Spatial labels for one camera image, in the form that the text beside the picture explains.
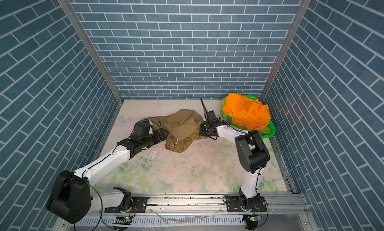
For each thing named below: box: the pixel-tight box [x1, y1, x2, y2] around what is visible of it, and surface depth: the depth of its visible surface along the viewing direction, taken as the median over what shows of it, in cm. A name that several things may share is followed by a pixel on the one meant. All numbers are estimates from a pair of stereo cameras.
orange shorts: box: [222, 93, 272, 131], surface depth 104 cm
